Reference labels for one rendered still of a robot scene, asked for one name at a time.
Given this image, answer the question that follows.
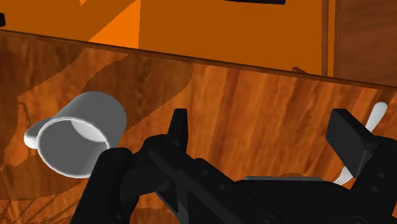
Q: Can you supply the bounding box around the white mug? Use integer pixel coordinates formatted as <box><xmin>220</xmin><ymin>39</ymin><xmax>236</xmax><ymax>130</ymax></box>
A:
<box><xmin>24</xmin><ymin>91</ymin><xmax>128</xmax><ymax>179</ymax></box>

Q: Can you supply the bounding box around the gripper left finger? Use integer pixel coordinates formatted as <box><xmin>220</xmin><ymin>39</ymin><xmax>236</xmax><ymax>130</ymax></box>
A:
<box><xmin>69</xmin><ymin>108</ymin><xmax>274</xmax><ymax>224</ymax></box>

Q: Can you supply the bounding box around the brown wooden door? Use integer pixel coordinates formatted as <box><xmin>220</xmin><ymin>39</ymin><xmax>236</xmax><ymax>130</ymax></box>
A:
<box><xmin>321</xmin><ymin>0</ymin><xmax>397</xmax><ymax>88</ymax></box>

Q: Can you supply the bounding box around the white fork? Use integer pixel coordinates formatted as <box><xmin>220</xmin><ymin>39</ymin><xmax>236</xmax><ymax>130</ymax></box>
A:
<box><xmin>334</xmin><ymin>102</ymin><xmax>389</xmax><ymax>186</ymax></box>

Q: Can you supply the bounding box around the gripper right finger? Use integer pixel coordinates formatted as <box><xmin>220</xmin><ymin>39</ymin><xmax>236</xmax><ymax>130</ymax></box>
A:
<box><xmin>325</xmin><ymin>108</ymin><xmax>397</xmax><ymax>224</ymax></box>

